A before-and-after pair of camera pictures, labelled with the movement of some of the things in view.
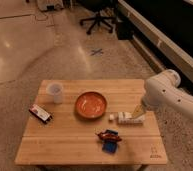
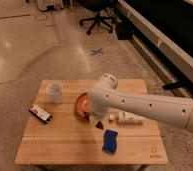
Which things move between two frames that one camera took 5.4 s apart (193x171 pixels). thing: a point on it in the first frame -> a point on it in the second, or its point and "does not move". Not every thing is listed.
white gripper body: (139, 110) -> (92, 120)
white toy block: (125, 118) does not move
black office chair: (97, 6) does not move
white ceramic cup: (56, 90) does not move
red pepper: (109, 136) -> (99, 125)
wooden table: (90, 122) does not move
